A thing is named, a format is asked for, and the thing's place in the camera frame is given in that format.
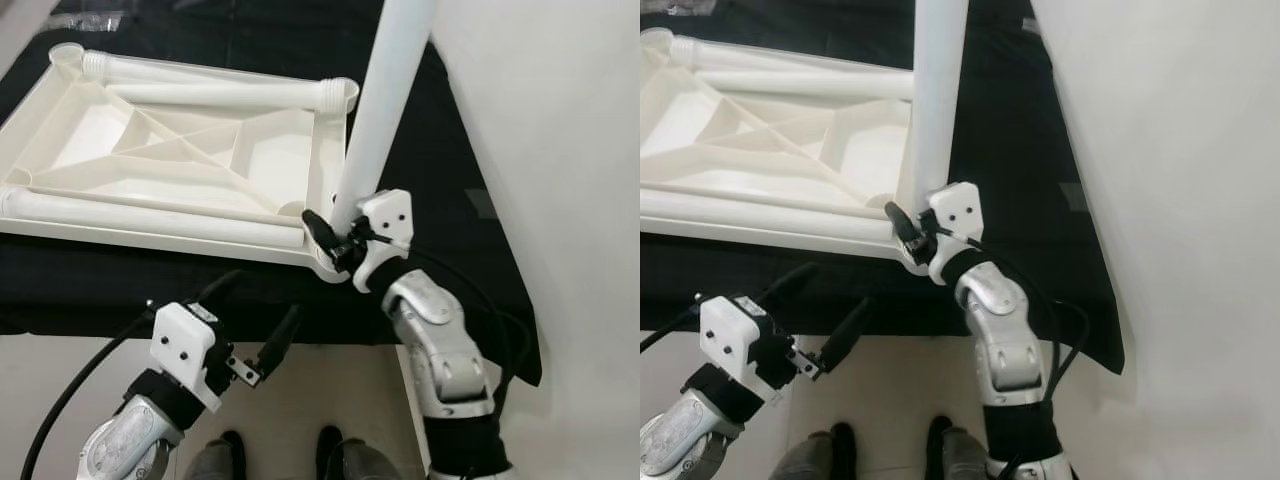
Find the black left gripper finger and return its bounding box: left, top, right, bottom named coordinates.
left=815, top=297, right=873, bottom=379
left=255, top=305, right=303, bottom=376

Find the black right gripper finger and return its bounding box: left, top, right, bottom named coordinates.
left=885, top=200, right=929, bottom=263
left=303, top=208, right=346, bottom=259

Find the white plastic table leg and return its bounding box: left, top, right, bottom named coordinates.
left=900, top=0, right=971, bottom=233
left=668, top=35, right=913, bottom=79
left=695, top=68, right=916, bottom=103
left=80, top=50, right=326, bottom=89
left=103, top=78, right=359, bottom=114
left=640, top=188, right=901, bottom=249
left=0, top=183, right=308, bottom=251
left=328, top=0, right=439, bottom=236

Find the grey robot left leg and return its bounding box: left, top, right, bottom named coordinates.
left=185, top=430, right=251, bottom=480
left=775, top=422, right=861, bottom=480

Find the grey robot leg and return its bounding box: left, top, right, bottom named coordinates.
left=185, top=430, right=251, bottom=480
left=925, top=415, right=1001, bottom=480
left=315, top=425, right=401, bottom=480
left=775, top=422, right=861, bottom=480

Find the grey robot right leg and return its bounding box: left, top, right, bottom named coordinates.
left=925, top=415, right=1001, bottom=480
left=315, top=425, right=401, bottom=480

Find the white plastic table top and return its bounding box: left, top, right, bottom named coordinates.
left=640, top=27, right=926, bottom=276
left=0, top=42, right=361, bottom=286

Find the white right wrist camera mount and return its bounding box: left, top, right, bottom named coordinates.
left=350, top=188, right=414, bottom=294
left=925, top=182, right=986, bottom=286

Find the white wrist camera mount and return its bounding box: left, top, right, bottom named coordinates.
left=350, top=188, right=414, bottom=294
left=697, top=293, right=776, bottom=401
left=150, top=302, right=233, bottom=413
left=925, top=182, right=986, bottom=286

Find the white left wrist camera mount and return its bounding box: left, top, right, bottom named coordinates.
left=697, top=293, right=776, bottom=401
left=150, top=302, right=233, bottom=413

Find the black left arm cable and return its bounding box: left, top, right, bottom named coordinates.
left=20, top=270, right=246, bottom=480
left=640, top=262, right=816, bottom=353

